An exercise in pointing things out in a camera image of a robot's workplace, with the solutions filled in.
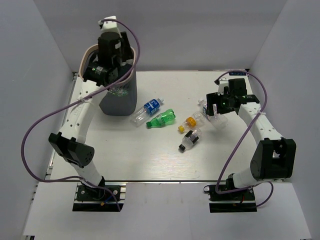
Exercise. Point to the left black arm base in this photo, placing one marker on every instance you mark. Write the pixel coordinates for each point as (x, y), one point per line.
(86, 200)

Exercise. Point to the grey mesh waste bin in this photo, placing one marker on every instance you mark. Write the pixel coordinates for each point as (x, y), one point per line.
(120, 97)

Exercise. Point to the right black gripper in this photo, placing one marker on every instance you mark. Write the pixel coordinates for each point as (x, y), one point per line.
(214, 98)

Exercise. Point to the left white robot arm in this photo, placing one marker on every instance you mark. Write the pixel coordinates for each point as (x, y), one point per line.
(70, 141)

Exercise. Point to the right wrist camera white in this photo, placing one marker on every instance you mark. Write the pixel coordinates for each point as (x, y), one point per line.
(221, 83)

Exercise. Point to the white label clear bottle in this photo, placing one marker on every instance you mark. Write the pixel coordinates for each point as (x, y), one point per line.
(217, 120)

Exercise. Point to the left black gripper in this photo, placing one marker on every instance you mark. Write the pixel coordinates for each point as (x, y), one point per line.
(125, 45)

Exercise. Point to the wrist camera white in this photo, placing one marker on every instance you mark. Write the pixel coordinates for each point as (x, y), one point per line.
(221, 83)
(108, 26)

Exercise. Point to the green plastic bottle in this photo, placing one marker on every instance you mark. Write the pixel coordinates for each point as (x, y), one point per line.
(165, 118)

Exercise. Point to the blue table label sticker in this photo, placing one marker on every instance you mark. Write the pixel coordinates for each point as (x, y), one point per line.
(237, 73)

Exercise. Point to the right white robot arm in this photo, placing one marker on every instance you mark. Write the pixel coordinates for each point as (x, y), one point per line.
(274, 156)

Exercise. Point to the black label black cap bottle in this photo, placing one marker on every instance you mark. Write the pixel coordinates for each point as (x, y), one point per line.
(190, 139)

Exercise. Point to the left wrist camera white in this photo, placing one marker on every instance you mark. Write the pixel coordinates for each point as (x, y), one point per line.
(108, 26)

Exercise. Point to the yellow cap small bottle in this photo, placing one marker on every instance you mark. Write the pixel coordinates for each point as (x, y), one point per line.
(195, 120)

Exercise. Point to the blue label plastic bottle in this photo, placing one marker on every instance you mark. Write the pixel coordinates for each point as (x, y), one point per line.
(141, 115)

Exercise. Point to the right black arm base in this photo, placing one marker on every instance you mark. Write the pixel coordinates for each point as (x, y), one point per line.
(237, 202)

